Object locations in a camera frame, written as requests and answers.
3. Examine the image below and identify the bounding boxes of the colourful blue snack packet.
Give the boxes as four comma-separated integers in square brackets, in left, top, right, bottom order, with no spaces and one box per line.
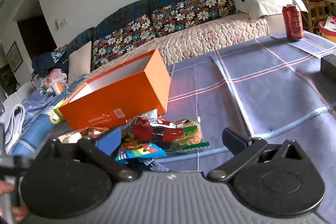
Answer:
[114,143,167,164]

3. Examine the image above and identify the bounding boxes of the green cookie packet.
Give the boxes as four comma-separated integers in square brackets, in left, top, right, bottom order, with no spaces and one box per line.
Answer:
[167,117,210,152]

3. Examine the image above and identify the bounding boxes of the red chocolate cookie packet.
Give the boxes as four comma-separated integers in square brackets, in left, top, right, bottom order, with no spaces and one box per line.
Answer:
[131,117,183,143]

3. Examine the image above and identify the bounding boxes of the orange cardboard box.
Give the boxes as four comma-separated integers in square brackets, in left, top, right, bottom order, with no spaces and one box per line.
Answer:
[59,50,171,130]

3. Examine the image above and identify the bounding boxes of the person's left hand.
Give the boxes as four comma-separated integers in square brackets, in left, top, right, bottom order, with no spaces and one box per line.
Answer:
[1,180,29,223]

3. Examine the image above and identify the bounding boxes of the yellow green tape roll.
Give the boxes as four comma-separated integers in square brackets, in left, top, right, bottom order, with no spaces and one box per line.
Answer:
[50,98,66,124]

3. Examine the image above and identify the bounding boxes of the blue rolled mat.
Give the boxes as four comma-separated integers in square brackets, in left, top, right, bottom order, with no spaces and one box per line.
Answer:
[11,114,55,156]

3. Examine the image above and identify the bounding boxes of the blue plaid tablecloth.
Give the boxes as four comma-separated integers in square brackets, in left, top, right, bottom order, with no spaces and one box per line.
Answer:
[47,29,336,224]

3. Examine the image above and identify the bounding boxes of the white folded papers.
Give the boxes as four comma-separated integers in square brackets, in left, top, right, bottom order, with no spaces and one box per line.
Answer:
[1,103,26,154]

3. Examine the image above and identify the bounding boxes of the beige pillow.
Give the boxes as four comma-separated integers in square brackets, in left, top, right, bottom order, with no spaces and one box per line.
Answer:
[68,41,92,85]

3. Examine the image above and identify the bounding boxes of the floral cushion left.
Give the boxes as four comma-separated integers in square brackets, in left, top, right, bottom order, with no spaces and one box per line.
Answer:
[91,15,156,71]

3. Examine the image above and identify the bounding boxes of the floral cushion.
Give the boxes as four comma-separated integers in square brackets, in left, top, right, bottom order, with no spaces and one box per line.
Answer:
[151,0,236,37]
[91,15,156,71]

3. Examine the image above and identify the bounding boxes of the beige quilted sofa cover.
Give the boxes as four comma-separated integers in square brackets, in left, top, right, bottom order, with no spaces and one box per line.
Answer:
[87,13,270,79]

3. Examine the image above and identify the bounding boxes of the black box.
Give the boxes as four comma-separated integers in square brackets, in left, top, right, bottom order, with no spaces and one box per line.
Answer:
[320,54,336,82]

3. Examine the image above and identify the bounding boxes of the red soda can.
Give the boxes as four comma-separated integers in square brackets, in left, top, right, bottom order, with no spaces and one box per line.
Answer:
[282,5,303,40]

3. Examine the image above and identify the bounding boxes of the dark blue sofa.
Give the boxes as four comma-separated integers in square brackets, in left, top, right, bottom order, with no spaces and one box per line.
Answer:
[65,0,232,57]

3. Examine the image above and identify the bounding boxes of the floral cushion right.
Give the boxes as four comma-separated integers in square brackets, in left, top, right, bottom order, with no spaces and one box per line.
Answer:
[151,0,236,37]

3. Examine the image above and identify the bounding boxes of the wicker chair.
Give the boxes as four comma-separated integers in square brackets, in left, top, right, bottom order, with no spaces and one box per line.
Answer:
[301,0,333,34]

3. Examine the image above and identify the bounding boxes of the small framed wall picture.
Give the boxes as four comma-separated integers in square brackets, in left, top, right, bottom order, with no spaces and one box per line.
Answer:
[6,42,23,73]

